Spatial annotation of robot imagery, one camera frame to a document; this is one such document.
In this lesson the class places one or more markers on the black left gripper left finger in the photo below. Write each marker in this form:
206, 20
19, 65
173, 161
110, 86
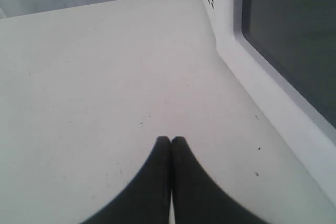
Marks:
147, 197

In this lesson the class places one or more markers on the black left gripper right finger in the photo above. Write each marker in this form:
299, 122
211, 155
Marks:
196, 197

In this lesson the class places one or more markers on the white microwave door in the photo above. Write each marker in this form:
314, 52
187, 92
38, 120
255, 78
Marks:
283, 53

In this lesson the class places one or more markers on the white Midea microwave oven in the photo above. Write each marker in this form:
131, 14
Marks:
210, 3

